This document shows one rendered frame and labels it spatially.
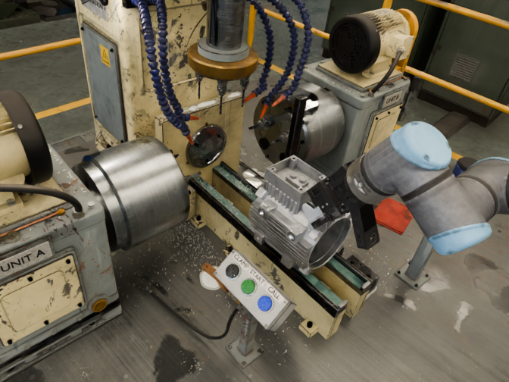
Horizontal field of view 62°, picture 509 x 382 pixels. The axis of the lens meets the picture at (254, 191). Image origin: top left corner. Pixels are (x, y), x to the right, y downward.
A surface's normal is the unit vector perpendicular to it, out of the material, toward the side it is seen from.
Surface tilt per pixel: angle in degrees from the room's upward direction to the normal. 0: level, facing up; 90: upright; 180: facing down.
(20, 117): 37
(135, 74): 90
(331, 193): 30
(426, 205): 78
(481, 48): 90
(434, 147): 25
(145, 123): 90
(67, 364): 0
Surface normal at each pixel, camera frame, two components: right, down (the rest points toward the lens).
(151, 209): 0.65, 0.23
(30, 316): 0.66, 0.53
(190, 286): 0.10, -0.76
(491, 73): -0.70, 0.40
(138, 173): 0.40, -0.42
